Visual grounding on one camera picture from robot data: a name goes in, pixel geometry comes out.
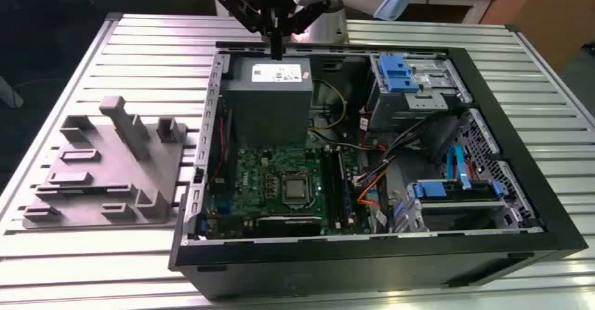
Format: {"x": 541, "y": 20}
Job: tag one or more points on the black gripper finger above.
{"x": 242, "y": 12}
{"x": 302, "y": 19}

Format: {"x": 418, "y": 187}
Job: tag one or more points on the black RAM slot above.
{"x": 329, "y": 184}
{"x": 337, "y": 184}

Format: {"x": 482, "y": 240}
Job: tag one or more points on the blue disk carrier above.
{"x": 396, "y": 76}

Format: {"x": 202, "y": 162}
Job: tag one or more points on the grey power supply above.
{"x": 265, "y": 115}

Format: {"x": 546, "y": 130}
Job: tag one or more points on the silver drive cage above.
{"x": 428, "y": 104}

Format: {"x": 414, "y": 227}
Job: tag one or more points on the CPU socket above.
{"x": 298, "y": 173}

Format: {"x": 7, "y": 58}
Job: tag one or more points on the silver CPU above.
{"x": 296, "y": 188}

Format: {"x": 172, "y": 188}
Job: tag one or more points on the green motherboard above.
{"x": 254, "y": 191}

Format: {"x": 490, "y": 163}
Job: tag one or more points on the grey parts rack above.
{"x": 117, "y": 170}

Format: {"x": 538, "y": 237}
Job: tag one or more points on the brown wooden cabinet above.
{"x": 549, "y": 10}

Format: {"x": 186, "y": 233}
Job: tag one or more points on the grey furniture leg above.
{"x": 11, "y": 94}

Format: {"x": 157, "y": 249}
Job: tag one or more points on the black graphics card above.
{"x": 289, "y": 224}

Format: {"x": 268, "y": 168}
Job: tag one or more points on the black disk with blue clips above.
{"x": 465, "y": 193}

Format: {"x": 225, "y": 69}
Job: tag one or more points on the black PC case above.
{"x": 326, "y": 264}

